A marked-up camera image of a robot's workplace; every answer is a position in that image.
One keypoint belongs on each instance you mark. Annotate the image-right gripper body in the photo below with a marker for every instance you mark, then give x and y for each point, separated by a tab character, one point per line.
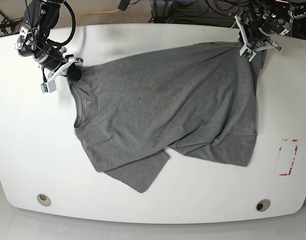
254	36

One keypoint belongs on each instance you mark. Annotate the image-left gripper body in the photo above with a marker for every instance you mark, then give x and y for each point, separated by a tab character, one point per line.
53	64

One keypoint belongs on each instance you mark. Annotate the grey T-shirt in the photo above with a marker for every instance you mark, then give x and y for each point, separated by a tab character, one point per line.
198	100

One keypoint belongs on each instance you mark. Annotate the white power strip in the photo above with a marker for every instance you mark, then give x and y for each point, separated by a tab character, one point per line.
298	13

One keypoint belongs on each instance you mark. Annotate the black tripod stand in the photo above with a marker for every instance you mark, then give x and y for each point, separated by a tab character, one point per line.
9	25

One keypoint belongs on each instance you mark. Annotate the red tape rectangle marking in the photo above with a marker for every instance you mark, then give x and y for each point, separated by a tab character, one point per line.
286	156

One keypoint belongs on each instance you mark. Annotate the left table cable grommet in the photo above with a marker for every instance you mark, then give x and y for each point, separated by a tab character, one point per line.
44	200

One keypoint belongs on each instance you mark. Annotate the table cable grommet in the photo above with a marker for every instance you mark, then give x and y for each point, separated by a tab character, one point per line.
262	205
44	200

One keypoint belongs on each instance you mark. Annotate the right table cable grommet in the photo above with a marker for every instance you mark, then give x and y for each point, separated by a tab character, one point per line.
262	205

